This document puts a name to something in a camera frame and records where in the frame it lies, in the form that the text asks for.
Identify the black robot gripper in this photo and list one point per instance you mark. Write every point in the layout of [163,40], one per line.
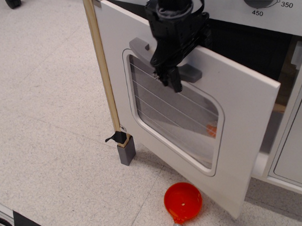
[178,27]

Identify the grey oven door handle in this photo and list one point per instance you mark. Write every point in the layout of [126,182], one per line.
[141,49]

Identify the white oven door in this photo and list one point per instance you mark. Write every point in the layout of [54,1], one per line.
[173,125]

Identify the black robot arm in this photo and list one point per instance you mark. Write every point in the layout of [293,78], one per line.
[178,29]

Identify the orange item inside oven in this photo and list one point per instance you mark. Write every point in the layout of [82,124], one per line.
[211,130]

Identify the black tape strip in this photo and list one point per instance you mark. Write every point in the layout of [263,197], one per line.
[119,137]

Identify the grey cabinet foot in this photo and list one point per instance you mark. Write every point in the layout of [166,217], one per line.
[127,153]

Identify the white toy kitchen cabinet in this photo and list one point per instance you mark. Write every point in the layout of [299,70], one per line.
[266,40]

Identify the orange plastic ladle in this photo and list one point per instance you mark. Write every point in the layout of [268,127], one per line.
[183,201]

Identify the white cupboard door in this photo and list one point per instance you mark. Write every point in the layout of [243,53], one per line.
[287,162]

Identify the black caster wheel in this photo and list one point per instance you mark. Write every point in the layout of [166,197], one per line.
[13,4]

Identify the wooden side post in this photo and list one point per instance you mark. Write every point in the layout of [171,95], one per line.
[96,38]

